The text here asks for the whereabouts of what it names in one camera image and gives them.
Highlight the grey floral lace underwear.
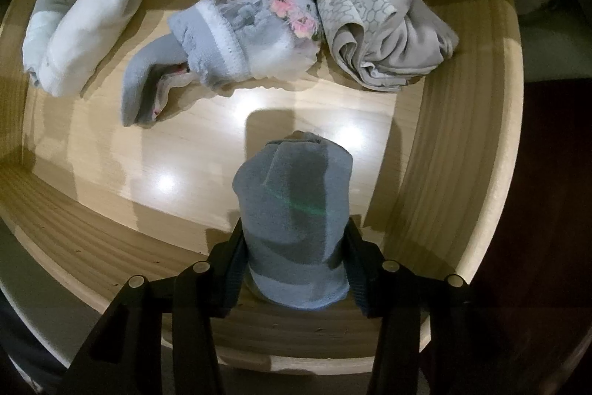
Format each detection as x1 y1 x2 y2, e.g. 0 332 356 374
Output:
120 0 323 126

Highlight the wooden drawer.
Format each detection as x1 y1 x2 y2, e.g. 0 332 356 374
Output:
1 0 523 364

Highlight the pale blue underwear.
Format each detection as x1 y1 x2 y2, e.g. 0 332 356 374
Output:
22 0 76 87

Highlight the white patterned underwear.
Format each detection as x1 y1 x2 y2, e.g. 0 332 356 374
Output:
314 0 458 92

